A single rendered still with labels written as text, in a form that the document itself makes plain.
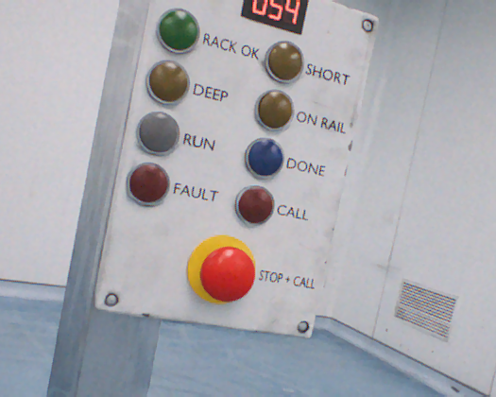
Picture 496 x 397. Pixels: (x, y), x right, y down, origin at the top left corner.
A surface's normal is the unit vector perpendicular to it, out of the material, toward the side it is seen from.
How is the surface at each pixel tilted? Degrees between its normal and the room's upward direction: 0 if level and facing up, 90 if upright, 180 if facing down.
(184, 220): 90
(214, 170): 90
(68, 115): 90
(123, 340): 90
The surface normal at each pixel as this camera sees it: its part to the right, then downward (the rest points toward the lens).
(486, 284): -0.87, -0.15
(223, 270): 0.26, 0.09
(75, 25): 0.44, 0.16
